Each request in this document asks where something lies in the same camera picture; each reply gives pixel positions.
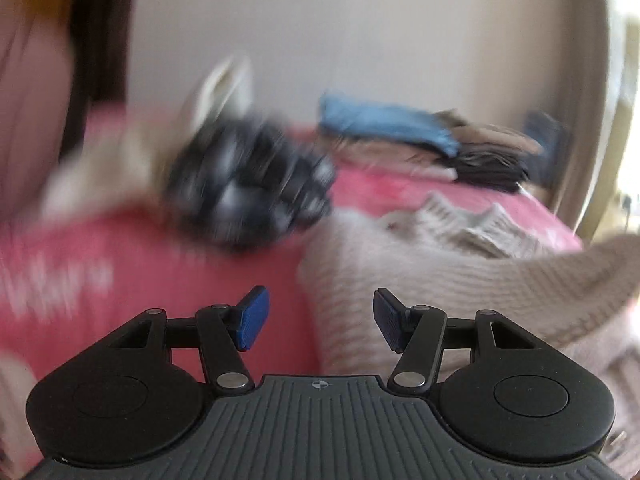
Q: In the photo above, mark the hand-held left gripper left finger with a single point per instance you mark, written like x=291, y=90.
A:
x=252, y=317

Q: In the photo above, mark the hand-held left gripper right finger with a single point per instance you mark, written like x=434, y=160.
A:
x=390, y=320

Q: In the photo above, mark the beige houndstooth knit cardigan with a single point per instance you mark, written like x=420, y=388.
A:
x=475, y=270

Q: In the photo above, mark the pink floral blanket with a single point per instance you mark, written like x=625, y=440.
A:
x=150, y=285

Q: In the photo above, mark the dark plaid shirt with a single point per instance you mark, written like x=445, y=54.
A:
x=250, y=185

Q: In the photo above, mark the pale pink folded garments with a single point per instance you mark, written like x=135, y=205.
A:
x=385, y=160

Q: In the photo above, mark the dark folded pants stack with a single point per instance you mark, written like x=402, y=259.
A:
x=492, y=170

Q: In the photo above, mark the blue folded garment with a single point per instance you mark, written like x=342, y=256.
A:
x=385, y=122

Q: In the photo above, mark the cream white garment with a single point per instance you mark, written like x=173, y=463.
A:
x=115, y=170

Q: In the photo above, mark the tan folded garment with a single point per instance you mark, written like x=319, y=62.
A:
x=495, y=135

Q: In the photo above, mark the blue water bottle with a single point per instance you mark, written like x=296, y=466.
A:
x=547, y=145

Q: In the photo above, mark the mauve padded jacket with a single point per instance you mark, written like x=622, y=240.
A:
x=30, y=110

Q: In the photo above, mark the beige curtain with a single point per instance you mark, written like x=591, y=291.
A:
x=585, y=85

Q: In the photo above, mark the dark brown wooden furniture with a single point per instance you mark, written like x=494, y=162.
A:
x=105, y=35

